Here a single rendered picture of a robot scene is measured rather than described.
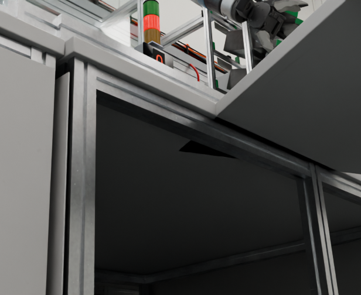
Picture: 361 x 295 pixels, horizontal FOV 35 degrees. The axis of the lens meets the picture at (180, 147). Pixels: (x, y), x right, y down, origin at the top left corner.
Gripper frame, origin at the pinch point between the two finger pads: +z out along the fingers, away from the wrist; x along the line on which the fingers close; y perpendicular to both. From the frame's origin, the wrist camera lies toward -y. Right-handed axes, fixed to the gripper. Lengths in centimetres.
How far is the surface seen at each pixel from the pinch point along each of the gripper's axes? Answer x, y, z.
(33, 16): 27, -66, -4
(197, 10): -36, 318, -331
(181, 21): -17, 300, -327
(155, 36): 18.1, -4.3, -37.9
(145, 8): 12.2, -4.9, -46.8
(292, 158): 27.8, -1.7, 19.8
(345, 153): 20.6, 7.2, 26.5
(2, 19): 29, -78, 7
